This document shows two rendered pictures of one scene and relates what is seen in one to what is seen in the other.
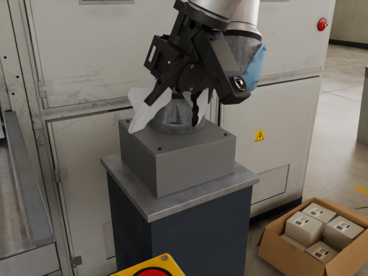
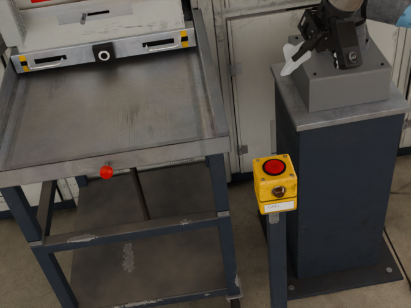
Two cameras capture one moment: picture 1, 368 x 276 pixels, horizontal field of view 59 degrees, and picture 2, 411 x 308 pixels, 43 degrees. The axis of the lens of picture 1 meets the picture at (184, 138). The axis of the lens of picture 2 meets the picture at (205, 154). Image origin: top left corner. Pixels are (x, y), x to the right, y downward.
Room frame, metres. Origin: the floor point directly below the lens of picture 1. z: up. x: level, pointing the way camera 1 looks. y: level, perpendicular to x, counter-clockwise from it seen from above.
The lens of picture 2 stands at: (-0.51, -0.23, 1.67)
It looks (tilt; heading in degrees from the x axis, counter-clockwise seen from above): 42 degrees down; 29
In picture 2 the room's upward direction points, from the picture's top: 8 degrees counter-clockwise
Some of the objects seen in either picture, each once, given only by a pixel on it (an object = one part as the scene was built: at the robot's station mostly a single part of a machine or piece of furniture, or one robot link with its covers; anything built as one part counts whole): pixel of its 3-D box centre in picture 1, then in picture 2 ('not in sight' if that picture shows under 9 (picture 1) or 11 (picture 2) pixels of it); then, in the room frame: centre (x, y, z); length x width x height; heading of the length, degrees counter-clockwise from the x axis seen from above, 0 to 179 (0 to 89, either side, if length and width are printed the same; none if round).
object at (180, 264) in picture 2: not in sight; (134, 173); (0.52, 0.63, 0.46); 0.64 x 0.58 x 0.66; 30
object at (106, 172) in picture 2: not in sight; (106, 169); (0.21, 0.45, 0.82); 0.04 x 0.03 x 0.03; 30
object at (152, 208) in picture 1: (175, 169); (335, 86); (0.79, 0.02, 0.74); 0.32 x 0.32 x 0.02; 31
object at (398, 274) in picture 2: not in sight; (325, 241); (0.79, 0.02, 0.01); 0.44 x 0.44 x 0.02; 31
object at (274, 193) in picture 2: not in sight; (279, 193); (0.21, 0.01, 0.87); 0.03 x 0.01 x 0.03; 120
